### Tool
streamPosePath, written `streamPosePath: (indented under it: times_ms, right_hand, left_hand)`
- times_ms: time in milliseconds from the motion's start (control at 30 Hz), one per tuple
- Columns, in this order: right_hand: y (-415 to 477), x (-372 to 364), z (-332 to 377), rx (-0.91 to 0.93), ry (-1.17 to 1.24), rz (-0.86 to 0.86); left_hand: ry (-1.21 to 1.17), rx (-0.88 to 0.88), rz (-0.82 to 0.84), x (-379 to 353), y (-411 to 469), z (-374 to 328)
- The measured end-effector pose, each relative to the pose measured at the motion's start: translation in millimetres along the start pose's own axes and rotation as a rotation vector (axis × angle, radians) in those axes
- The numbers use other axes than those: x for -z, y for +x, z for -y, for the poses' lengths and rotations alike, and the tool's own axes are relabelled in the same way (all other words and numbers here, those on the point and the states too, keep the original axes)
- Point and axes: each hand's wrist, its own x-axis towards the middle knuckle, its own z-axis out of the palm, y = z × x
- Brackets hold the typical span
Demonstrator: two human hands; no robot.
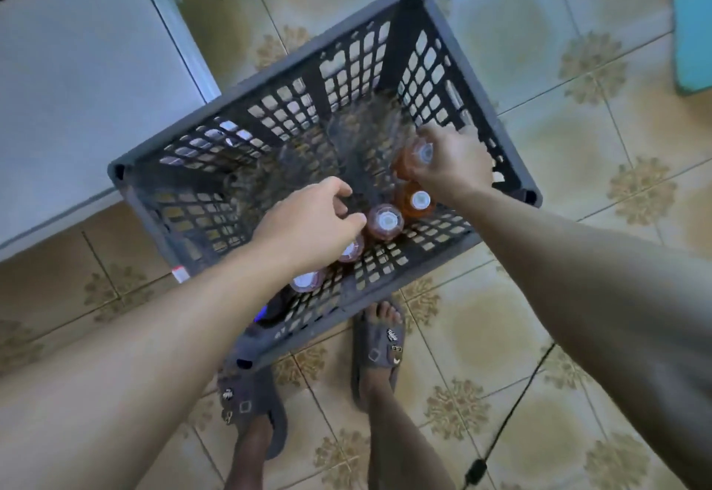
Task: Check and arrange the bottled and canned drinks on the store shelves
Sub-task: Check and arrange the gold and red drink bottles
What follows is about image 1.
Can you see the person's left hand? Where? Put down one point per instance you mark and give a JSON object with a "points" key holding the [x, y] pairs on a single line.
{"points": [[300, 228]]}

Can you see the person's leg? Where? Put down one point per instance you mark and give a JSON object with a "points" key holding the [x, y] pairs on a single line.
{"points": [[250, 456], [401, 440]]}

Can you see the white metal shelf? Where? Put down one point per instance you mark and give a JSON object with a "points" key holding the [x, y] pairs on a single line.
{"points": [[78, 95]]}

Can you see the teal cabinet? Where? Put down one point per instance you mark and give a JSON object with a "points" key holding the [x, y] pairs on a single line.
{"points": [[692, 17]]}

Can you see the person's right forearm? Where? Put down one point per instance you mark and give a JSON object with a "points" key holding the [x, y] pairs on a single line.
{"points": [[590, 295]]}

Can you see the cola bottle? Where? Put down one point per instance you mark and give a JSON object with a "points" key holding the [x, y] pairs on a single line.
{"points": [[267, 308]]}

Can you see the grey plastic crate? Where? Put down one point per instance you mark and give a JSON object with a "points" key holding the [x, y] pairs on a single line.
{"points": [[278, 106]]}

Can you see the person's left forearm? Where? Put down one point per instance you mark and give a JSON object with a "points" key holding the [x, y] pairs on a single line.
{"points": [[122, 373]]}

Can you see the person's brown sandal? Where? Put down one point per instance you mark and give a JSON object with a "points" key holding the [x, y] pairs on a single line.
{"points": [[384, 351], [250, 395]]}

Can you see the person's right hand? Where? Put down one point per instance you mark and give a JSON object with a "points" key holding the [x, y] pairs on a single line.
{"points": [[456, 167]]}

